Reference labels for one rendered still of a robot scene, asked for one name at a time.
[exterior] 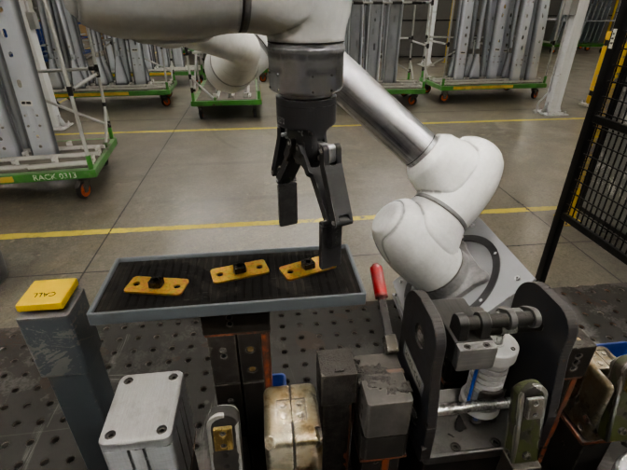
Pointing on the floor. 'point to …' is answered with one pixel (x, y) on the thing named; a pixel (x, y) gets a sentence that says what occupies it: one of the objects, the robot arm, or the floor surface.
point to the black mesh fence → (593, 158)
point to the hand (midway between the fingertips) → (307, 236)
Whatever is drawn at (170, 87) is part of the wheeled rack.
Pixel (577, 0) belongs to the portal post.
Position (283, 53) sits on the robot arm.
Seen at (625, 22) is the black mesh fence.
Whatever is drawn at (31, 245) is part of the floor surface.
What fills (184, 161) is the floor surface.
